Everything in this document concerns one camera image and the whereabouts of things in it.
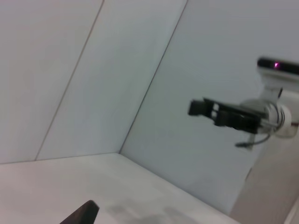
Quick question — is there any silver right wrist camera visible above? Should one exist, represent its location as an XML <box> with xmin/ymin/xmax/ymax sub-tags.
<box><xmin>256</xmin><ymin>56</ymin><xmax>299</xmax><ymax>94</ymax></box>

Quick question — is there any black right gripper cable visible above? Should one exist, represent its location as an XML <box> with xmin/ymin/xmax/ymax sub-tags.
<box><xmin>235</xmin><ymin>132</ymin><xmax>273</xmax><ymax>149</ymax></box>

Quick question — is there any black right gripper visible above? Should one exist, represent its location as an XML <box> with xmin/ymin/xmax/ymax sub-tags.
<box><xmin>187</xmin><ymin>97</ymin><xmax>264</xmax><ymax>135</ymax></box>

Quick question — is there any black glasses case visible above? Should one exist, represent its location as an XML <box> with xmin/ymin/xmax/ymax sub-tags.
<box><xmin>59</xmin><ymin>200</ymin><xmax>100</xmax><ymax>224</ymax></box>

